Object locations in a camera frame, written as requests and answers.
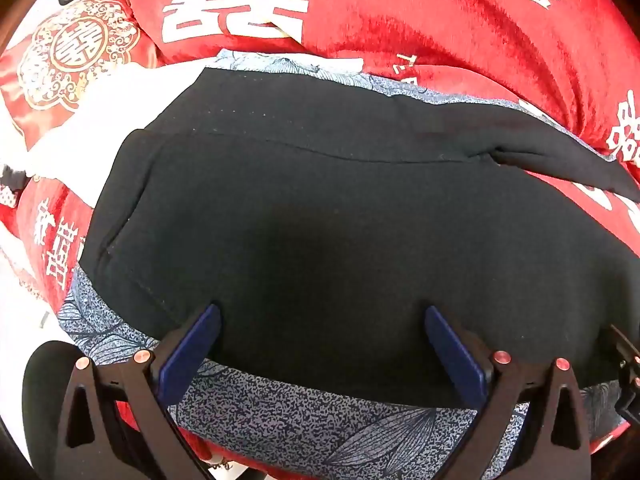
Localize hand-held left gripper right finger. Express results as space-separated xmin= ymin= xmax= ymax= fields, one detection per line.
xmin=424 ymin=305 xmax=596 ymax=480

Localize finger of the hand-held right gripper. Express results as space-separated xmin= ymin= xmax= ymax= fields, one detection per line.
xmin=607 ymin=324 xmax=640 ymax=427

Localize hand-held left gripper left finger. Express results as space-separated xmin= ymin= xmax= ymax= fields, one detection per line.
xmin=52 ymin=303 xmax=222 ymax=480

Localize black pants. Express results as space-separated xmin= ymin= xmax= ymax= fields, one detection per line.
xmin=80 ymin=67 xmax=640 ymax=408

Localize blue patterned cloth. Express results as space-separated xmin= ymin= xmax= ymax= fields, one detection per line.
xmin=56 ymin=49 xmax=621 ymax=480

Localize dark rounded object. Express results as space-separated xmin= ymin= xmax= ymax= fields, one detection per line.
xmin=21 ymin=340 xmax=83 ymax=467

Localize black and white cloth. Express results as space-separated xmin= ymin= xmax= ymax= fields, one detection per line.
xmin=0 ymin=164 xmax=28 ymax=207

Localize red embroidered pillow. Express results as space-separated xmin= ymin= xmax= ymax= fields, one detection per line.
xmin=0 ymin=0 xmax=163 ymax=148

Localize red printed blanket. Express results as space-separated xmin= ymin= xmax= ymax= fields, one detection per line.
xmin=0 ymin=0 xmax=640 ymax=480

